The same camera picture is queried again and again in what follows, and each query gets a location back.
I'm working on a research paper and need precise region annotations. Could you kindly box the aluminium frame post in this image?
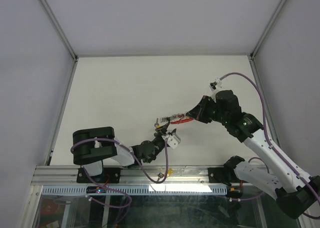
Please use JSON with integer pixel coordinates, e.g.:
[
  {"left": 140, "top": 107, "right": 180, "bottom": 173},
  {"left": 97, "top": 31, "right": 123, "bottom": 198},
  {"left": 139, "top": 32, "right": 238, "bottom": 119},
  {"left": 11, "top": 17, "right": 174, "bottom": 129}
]
[
  {"left": 32, "top": 0, "right": 79, "bottom": 61},
  {"left": 249, "top": 0, "right": 295, "bottom": 60}
]

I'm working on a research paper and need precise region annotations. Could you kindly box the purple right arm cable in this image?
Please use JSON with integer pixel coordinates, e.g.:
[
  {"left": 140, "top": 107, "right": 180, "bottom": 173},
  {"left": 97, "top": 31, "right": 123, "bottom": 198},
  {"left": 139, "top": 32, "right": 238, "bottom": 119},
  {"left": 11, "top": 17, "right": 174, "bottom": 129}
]
[{"left": 218, "top": 72, "right": 320, "bottom": 219}]

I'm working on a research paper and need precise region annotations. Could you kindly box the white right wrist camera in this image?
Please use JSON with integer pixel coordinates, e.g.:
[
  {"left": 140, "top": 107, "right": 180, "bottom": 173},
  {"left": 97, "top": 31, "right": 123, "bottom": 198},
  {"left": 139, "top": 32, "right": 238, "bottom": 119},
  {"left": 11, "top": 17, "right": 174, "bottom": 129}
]
[{"left": 209, "top": 78, "right": 223, "bottom": 100}]

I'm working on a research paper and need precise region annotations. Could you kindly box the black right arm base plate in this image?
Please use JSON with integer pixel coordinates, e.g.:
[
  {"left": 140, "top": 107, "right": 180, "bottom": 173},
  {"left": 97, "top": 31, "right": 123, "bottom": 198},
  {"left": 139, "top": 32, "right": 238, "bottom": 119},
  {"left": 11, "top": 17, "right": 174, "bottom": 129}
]
[{"left": 207, "top": 167, "right": 240, "bottom": 186}]

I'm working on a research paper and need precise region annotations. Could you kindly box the right aluminium frame post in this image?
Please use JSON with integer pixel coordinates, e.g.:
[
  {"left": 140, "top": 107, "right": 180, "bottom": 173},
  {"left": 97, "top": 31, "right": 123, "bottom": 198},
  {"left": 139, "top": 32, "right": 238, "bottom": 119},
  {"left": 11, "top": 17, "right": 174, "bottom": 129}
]
[{"left": 249, "top": 0, "right": 295, "bottom": 60}]

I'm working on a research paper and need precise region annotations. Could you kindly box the left aluminium frame post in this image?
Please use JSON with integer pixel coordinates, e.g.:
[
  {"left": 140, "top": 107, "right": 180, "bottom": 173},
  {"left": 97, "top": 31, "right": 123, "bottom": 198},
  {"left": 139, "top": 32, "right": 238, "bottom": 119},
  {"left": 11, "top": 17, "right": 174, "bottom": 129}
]
[{"left": 32, "top": 0, "right": 79, "bottom": 61}]

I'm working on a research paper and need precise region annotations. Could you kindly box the aluminium mounting rail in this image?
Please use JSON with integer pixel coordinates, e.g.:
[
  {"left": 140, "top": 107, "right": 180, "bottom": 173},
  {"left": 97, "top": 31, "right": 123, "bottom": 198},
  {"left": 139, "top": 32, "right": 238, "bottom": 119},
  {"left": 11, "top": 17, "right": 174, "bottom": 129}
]
[{"left": 31, "top": 165, "right": 223, "bottom": 186}]

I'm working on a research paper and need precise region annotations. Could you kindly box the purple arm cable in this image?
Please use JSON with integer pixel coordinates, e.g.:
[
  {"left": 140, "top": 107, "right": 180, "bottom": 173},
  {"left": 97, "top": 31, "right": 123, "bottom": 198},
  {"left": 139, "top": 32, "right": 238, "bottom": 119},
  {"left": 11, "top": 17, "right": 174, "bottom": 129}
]
[
  {"left": 69, "top": 137, "right": 169, "bottom": 184},
  {"left": 218, "top": 72, "right": 320, "bottom": 219}
]

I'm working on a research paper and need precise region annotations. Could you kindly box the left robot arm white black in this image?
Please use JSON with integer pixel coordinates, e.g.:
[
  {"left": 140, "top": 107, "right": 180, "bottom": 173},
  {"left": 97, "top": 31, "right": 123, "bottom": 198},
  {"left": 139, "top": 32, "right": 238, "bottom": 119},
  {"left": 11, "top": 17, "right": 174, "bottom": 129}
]
[{"left": 70, "top": 122, "right": 181, "bottom": 183}]

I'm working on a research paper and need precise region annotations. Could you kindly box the white slotted cable duct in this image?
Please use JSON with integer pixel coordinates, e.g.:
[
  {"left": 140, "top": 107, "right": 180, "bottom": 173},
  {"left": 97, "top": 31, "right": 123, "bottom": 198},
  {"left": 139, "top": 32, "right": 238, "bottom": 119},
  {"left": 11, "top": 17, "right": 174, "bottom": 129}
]
[{"left": 42, "top": 183, "right": 227, "bottom": 196}]

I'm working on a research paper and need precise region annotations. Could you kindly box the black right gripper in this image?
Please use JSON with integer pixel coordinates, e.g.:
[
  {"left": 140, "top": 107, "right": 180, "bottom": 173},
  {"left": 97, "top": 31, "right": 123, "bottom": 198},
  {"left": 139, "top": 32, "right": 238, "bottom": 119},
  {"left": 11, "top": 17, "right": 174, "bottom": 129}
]
[{"left": 185, "top": 95, "right": 229, "bottom": 125}]

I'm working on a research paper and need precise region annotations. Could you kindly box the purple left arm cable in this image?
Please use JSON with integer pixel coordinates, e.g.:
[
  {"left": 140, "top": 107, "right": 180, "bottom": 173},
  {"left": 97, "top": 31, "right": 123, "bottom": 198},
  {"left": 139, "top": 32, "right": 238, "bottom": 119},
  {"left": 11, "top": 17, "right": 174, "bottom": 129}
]
[{"left": 69, "top": 137, "right": 169, "bottom": 184}]

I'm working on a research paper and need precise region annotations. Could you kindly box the yellow tag key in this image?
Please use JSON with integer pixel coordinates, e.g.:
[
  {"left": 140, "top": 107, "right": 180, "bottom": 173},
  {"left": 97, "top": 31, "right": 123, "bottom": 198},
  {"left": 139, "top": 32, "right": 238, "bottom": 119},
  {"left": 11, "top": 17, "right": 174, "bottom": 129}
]
[
  {"left": 154, "top": 118, "right": 160, "bottom": 128},
  {"left": 156, "top": 168, "right": 173, "bottom": 184}
]

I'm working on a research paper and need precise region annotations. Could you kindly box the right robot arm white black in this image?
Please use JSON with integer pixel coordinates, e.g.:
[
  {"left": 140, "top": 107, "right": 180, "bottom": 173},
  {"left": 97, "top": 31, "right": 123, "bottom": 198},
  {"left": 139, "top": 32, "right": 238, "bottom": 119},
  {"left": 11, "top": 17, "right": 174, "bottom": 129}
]
[{"left": 186, "top": 90, "right": 320, "bottom": 219}]

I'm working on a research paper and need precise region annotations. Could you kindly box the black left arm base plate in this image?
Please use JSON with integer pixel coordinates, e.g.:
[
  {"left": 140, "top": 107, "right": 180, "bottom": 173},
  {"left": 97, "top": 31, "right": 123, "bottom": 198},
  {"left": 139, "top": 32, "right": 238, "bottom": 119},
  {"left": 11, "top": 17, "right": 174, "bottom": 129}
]
[{"left": 76, "top": 167, "right": 122, "bottom": 184}]

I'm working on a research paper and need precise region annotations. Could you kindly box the metal keyring holder red handle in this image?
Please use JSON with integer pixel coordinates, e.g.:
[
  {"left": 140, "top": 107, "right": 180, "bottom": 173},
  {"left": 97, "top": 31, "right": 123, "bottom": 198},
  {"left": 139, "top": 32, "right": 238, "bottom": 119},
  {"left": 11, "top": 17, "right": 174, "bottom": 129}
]
[{"left": 158, "top": 113, "right": 194, "bottom": 125}]

